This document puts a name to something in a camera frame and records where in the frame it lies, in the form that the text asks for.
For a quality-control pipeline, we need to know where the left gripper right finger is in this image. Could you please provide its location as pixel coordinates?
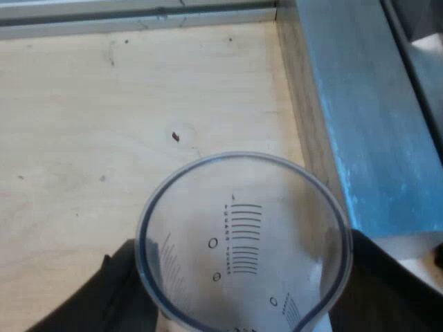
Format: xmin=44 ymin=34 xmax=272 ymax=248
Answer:
xmin=327 ymin=228 xmax=443 ymax=332

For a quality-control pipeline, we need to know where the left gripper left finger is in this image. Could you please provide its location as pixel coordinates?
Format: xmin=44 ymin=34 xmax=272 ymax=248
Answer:
xmin=26 ymin=238 xmax=161 ymax=332

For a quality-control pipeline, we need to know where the clear measuring glass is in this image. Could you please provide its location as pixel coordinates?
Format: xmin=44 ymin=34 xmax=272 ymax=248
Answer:
xmin=136 ymin=151 xmax=354 ymax=332

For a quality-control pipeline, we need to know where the aluminium rail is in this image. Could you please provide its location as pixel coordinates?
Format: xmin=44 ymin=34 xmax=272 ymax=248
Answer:
xmin=0 ymin=0 xmax=278 ymax=39

